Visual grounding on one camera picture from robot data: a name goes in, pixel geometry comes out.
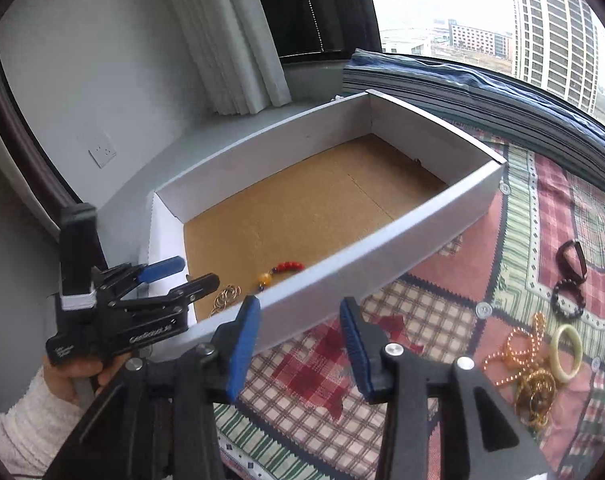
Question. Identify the white wall socket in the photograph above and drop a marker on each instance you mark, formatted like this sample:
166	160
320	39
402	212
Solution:
102	151

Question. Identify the person's left forearm white sleeve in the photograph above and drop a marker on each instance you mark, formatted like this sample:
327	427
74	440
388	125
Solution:
27	425

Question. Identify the white cardboard box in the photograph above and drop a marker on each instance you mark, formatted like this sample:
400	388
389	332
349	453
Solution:
382	255

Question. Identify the white curtain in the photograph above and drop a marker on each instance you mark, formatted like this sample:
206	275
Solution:
222	35

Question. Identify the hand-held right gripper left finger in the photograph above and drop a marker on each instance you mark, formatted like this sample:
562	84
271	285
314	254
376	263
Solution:
245	345

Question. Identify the plaid patchwork blanket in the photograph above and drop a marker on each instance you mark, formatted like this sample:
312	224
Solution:
307	400

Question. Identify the dark brown frame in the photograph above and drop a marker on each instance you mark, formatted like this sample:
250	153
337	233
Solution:
27	145

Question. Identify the pale jade bangle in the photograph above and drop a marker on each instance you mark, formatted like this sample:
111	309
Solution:
555	355

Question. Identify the low brown building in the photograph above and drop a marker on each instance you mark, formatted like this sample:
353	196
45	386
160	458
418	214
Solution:
477	37

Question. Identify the tall grey apartment tower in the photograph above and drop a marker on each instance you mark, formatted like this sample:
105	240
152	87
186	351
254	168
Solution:
552	25

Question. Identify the gold bangle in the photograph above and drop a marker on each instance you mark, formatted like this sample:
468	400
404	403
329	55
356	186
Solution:
520	390

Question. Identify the dark window blind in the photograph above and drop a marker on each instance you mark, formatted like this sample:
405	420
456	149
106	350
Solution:
322	5

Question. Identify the blue striped folded blanket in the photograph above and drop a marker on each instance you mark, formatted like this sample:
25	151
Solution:
432	85

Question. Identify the person's left hand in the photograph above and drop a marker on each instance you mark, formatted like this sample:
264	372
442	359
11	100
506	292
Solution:
75	375

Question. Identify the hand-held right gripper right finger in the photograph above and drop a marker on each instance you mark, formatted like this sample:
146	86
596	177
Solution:
356	350

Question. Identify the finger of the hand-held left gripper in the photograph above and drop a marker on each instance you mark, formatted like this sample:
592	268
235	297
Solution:
160	269
197	286

